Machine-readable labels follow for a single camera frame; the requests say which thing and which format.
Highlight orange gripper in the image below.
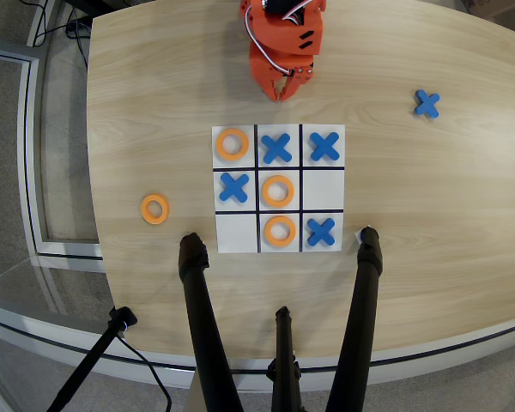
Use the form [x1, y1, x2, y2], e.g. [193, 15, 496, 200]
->
[246, 12, 325, 102]

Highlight orange foam ring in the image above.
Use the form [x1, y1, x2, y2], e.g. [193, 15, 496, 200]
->
[140, 193, 171, 225]
[261, 174, 295, 209]
[215, 127, 251, 162]
[264, 215, 299, 248]

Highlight blue foam cross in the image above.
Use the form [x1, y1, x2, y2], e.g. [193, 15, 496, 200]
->
[260, 132, 293, 165]
[414, 88, 441, 119]
[306, 217, 336, 248]
[218, 172, 250, 203]
[309, 130, 342, 163]

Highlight white tic-tac-toe board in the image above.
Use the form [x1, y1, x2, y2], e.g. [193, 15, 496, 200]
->
[211, 124, 347, 254]

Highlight black tripod leg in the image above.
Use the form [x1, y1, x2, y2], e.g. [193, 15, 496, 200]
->
[324, 227, 384, 412]
[178, 232, 245, 412]
[265, 306, 304, 412]

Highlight white framed glass panel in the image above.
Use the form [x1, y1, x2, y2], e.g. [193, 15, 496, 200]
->
[0, 46, 105, 263]

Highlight thin black stand pole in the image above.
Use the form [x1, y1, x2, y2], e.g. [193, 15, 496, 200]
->
[45, 306, 138, 412]

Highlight white robot servo cable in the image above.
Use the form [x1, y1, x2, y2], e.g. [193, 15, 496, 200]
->
[245, 8, 310, 81]

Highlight black floor cables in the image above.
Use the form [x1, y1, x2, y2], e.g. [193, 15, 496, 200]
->
[25, 0, 91, 70]

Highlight black stand cable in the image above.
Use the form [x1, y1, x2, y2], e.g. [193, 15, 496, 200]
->
[115, 334, 173, 412]

